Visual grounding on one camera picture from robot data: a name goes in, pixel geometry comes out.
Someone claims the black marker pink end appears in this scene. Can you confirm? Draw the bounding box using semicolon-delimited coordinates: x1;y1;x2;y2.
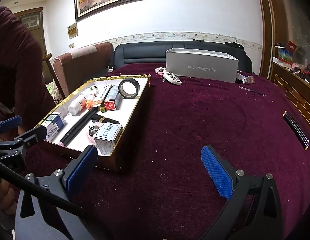
59;108;98;147

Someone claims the blue white barcode box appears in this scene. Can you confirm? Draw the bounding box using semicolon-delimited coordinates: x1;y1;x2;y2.
41;112;65;142

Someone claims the white plastic bottle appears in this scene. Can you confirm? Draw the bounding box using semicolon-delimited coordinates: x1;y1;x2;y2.
68;95;87;115

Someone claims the black marker yellow cap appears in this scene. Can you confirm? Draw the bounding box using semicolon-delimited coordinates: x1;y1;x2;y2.
98;85;114;113

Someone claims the white tube orange cap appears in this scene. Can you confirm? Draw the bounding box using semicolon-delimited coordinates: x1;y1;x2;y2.
86;100;103;109

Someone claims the grey red carton box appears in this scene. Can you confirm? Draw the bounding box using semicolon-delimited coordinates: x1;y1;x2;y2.
108;86;122;111

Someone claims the white green-label pill bottle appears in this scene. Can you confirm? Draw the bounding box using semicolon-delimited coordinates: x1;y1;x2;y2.
80;85;98;100

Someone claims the black tape roll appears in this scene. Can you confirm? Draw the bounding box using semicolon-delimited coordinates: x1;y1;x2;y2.
118;77;140;99

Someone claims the small white label box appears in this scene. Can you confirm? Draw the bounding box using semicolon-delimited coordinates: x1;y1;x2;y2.
93;123;122;156

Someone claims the person in maroon jacket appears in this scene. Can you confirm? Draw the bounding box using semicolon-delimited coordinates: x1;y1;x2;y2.
0;7;56;141

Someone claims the maroon bed blanket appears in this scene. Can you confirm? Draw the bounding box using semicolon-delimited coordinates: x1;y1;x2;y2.
24;63;310;240

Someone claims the white gold-rimmed tray box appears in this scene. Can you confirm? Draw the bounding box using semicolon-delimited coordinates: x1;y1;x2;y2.
38;74;150;171

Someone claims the brown upholstered chair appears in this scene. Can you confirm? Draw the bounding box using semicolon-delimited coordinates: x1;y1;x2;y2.
53;42;114;96

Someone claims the thin ballpoint pen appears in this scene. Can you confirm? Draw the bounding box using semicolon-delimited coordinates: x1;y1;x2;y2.
239;86;266;96

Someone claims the brown cosmetic tube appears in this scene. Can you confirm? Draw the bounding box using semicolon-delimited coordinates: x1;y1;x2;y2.
235;73;255;85

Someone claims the grey red dragonfly shoebox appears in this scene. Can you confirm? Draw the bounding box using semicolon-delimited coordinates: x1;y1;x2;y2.
166;48;239;83

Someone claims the white remote key fob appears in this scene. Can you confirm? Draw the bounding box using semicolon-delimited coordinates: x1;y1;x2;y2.
162;72;182;86

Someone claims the wooden shelf counter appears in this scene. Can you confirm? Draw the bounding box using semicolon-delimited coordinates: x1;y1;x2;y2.
270;39;310;131

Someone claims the black leather sofa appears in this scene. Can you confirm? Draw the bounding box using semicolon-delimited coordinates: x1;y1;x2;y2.
110;40;253;78

